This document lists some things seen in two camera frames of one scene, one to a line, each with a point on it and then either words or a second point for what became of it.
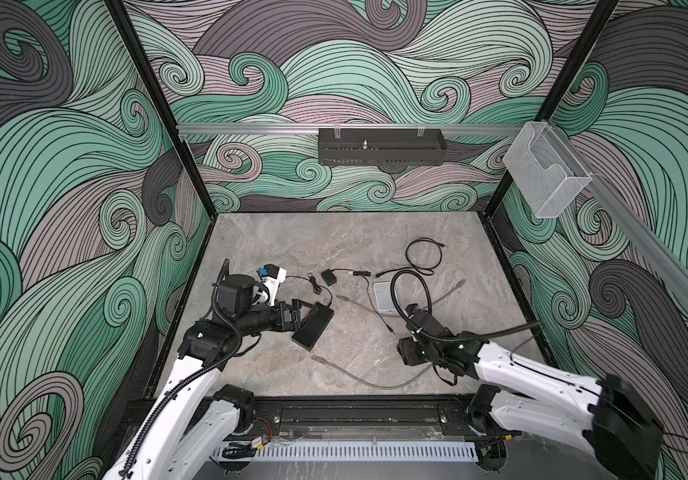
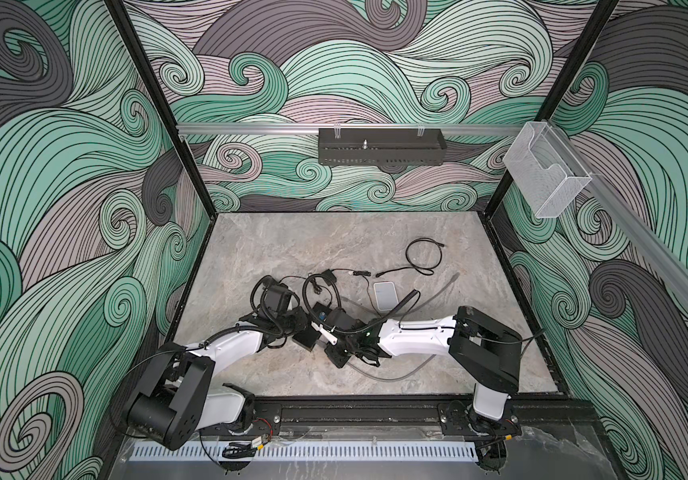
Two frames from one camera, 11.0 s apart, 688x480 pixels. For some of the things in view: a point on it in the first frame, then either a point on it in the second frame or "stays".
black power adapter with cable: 316,286 → 329,275
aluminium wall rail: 352,130 stays
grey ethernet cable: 356,382 → 420,305
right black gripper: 404,347 → 334,359
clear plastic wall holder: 544,171 stays
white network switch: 385,301 stays
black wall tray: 381,146 stays
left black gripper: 294,323 stays
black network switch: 309,335 stays
